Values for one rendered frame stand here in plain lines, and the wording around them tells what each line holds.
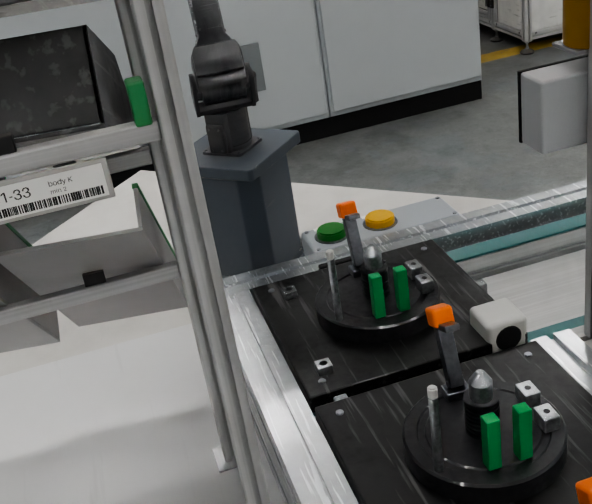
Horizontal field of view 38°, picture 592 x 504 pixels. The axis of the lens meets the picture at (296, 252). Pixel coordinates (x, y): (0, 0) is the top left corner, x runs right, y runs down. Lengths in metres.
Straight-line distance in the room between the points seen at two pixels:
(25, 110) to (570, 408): 0.53
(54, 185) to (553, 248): 0.74
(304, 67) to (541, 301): 3.07
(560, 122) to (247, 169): 0.48
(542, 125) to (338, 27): 3.28
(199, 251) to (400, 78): 3.63
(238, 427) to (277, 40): 3.34
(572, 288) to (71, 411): 0.64
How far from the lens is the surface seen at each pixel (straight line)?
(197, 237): 0.65
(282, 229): 1.27
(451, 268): 1.05
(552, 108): 0.82
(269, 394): 0.90
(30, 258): 0.79
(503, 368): 0.88
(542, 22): 5.17
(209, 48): 1.18
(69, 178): 0.61
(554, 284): 1.12
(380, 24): 4.14
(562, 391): 0.86
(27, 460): 1.08
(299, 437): 0.85
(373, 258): 0.94
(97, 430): 1.09
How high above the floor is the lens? 1.50
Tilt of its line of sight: 28 degrees down
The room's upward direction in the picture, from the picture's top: 9 degrees counter-clockwise
